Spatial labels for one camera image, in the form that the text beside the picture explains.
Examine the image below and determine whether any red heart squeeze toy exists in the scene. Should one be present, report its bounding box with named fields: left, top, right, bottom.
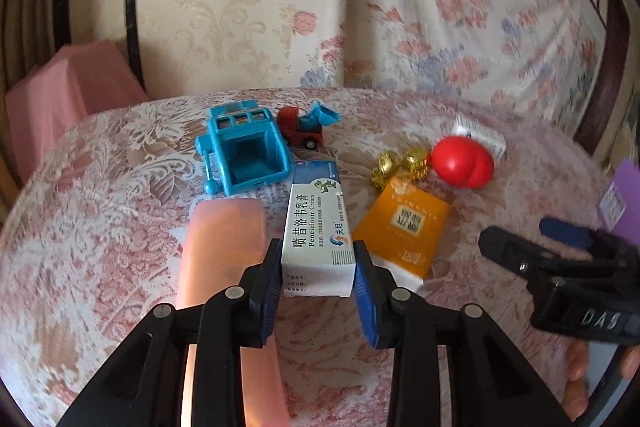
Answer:
left=431, top=135, right=495, bottom=190

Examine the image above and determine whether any orange tissue pack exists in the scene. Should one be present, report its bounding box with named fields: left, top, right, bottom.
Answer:
left=352, top=176, right=454, bottom=293

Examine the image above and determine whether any gold ingot ornament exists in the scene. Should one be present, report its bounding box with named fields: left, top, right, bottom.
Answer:
left=370, top=146, right=432, bottom=191

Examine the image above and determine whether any white medicine box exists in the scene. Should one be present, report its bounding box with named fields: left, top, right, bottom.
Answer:
left=451, top=115, right=506, bottom=160

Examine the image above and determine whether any pink foam roll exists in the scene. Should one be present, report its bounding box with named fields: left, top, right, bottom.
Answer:
left=176, top=198, right=290, bottom=426

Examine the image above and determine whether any white blue cream box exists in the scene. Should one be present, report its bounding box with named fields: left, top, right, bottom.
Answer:
left=281, top=160, right=356, bottom=298

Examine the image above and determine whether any red blue toy car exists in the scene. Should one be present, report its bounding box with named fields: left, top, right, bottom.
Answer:
left=277, top=101, right=341, bottom=150

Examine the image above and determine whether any right hand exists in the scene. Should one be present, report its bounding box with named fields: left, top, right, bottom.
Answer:
left=560, top=338, right=640, bottom=423

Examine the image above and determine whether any purple storage box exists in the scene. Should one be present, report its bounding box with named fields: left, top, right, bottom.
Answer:
left=598, top=159, right=640, bottom=246

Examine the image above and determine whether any pink lace tablecloth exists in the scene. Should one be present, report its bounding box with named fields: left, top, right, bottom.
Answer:
left=1, top=89, right=608, bottom=426

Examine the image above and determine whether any floral bed sheet backdrop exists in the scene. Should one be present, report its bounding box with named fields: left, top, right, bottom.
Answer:
left=285, top=0, right=605, bottom=134

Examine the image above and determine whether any pink covered stool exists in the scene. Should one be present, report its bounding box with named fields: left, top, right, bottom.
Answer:
left=6, top=40, right=150, bottom=182

